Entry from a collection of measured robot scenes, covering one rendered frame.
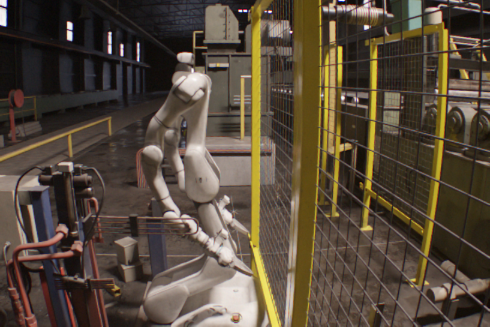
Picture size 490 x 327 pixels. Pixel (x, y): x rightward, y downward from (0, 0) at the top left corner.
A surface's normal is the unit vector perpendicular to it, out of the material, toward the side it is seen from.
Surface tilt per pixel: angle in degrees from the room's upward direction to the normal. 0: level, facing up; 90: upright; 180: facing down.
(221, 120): 90
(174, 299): 90
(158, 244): 90
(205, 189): 89
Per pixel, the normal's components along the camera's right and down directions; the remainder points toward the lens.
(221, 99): 0.09, 0.17
